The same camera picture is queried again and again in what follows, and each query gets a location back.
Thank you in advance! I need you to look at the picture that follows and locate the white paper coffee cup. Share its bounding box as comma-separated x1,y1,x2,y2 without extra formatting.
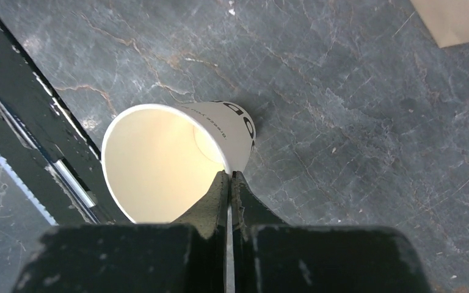
101,101,256,223

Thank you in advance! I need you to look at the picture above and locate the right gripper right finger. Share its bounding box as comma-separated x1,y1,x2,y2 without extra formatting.
231,171,286,239

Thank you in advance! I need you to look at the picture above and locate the printed paper takeout bag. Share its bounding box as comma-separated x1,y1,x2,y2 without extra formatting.
411,0,469,48

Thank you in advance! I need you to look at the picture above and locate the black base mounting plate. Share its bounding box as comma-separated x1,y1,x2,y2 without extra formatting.
0,19,128,225

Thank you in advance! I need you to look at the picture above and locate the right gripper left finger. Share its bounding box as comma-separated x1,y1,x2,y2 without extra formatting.
172,171,230,239

